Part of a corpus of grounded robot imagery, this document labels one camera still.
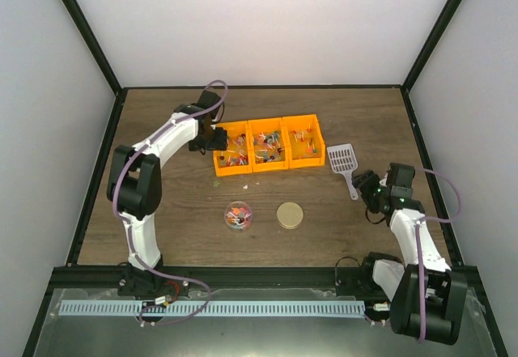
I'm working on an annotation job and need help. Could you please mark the orange bin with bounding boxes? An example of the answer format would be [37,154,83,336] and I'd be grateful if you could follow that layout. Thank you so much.
[282,114,326,169]
[213,121,254,177]
[248,117,291,173]

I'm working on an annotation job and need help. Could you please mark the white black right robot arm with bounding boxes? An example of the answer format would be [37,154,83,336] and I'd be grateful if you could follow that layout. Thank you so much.
[344,163,467,345]

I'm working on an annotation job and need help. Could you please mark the clear glass jar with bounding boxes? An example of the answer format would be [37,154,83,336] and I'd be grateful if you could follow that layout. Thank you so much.
[223,201,253,232]

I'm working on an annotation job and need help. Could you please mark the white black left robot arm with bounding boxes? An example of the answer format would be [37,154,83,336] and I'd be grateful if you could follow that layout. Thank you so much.
[107,88,227,295]

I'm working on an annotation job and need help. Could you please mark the gold round jar lid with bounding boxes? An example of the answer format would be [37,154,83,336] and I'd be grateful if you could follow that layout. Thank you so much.
[276,202,304,229]

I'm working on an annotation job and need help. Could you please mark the white slotted plastic scoop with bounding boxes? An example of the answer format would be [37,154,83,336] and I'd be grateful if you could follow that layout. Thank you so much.
[327,143,359,201]

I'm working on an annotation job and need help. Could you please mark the light blue slotted cable duct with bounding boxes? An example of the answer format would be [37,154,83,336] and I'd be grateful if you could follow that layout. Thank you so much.
[58,300,365,318]

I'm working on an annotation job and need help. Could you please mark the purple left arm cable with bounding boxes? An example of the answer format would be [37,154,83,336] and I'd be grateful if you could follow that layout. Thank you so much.
[112,80,229,329]

